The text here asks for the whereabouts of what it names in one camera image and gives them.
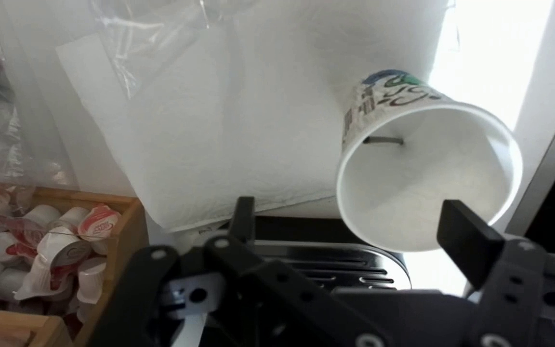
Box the thin dark stick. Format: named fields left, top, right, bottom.
left=361, top=135, right=406, bottom=147

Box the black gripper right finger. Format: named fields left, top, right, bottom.
left=435, top=199, right=555, bottom=347

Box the printed white paper cup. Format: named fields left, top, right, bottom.
left=332, top=68, right=523, bottom=255

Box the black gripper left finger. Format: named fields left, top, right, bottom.
left=86, top=195, right=394, bottom=347

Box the white paper napkin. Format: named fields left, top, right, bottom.
left=53, top=26, right=356, bottom=236

